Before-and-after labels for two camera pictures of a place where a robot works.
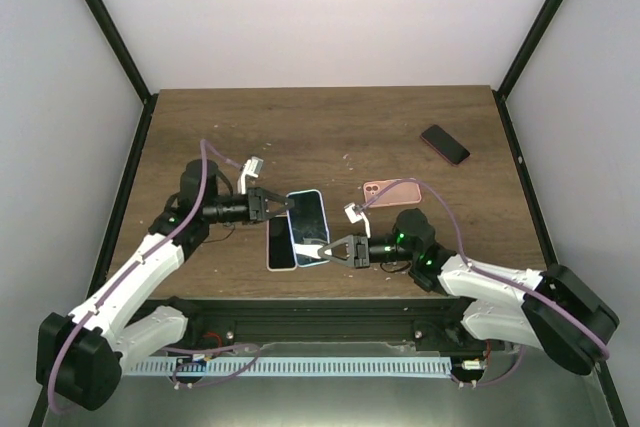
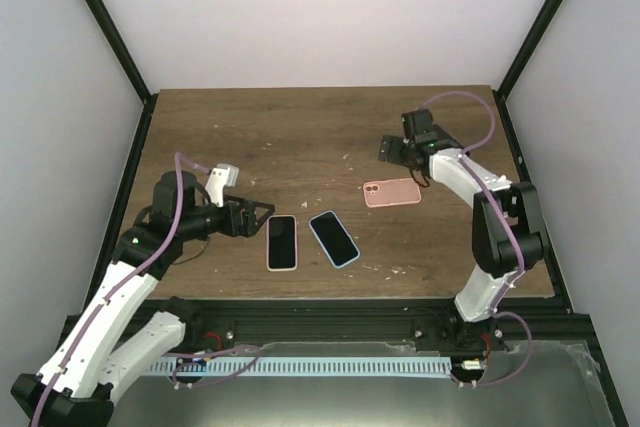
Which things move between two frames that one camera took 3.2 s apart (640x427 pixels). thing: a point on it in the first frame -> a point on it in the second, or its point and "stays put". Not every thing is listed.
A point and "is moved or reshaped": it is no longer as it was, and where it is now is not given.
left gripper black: (256, 201) -> (249, 228)
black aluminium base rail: (220, 325) stays put
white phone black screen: (281, 247) stays put
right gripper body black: (363, 253) -> (396, 156)
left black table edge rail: (123, 194) stays put
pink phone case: (406, 192) stays put
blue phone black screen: (308, 223) is moved or reshaped
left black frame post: (106, 20) stays put
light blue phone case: (308, 227) is moved or reshaped
